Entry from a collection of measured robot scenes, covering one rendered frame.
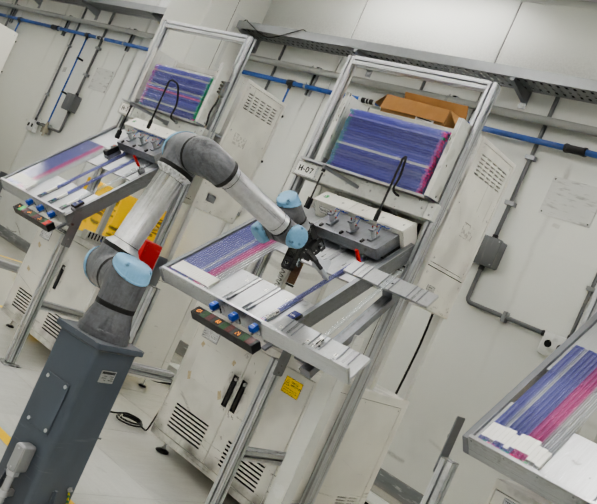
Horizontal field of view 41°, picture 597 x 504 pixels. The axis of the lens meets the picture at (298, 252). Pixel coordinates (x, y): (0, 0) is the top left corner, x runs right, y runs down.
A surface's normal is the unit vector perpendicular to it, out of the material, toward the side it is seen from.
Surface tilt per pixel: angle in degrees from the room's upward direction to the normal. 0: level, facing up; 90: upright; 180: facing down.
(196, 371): 90
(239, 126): 90
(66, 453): 90
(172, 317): 90
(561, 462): 44
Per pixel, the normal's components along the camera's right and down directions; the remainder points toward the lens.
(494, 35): -0.61, -0.29
